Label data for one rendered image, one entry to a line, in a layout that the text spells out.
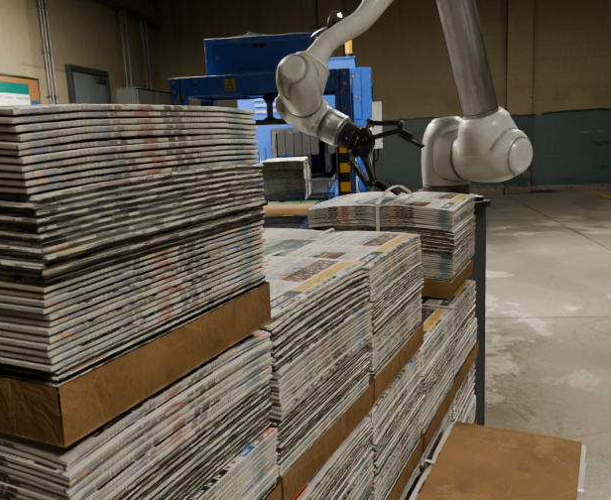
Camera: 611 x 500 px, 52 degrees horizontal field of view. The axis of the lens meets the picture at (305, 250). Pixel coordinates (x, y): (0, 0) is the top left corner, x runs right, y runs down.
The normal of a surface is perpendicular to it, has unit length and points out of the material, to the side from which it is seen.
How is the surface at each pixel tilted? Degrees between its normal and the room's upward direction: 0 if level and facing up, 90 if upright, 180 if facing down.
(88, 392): 93
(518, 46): 90
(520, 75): 90
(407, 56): 90
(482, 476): 0
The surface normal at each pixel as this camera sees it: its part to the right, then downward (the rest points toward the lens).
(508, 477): -0.05, -0.98
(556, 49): -0.10, 0.20
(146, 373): 0.90, 0.10
